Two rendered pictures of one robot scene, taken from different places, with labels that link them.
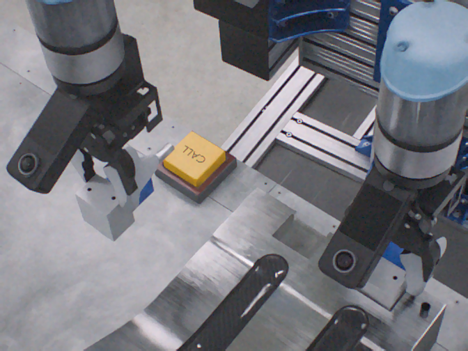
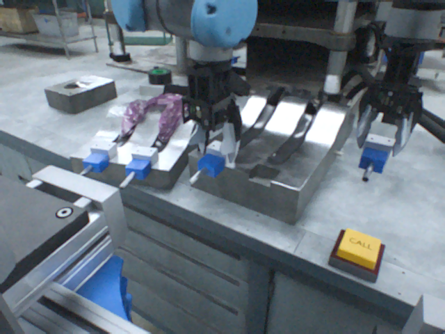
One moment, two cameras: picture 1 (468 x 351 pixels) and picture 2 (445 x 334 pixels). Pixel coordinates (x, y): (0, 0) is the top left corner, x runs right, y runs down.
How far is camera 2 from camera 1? 1.21 m
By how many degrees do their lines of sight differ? 94
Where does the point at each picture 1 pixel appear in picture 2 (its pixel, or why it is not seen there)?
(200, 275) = (311, 158)
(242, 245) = (295, 166)
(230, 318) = (288, 149)
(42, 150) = not seen: hidden behind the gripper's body
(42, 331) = (378, 177)
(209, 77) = not seen: outside the picture
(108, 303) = (356, 188)
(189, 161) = (360, 238)
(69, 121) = not seen: hidden behind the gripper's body
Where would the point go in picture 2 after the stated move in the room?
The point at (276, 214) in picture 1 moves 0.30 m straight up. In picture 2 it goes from (281, 179) to (302, 10)
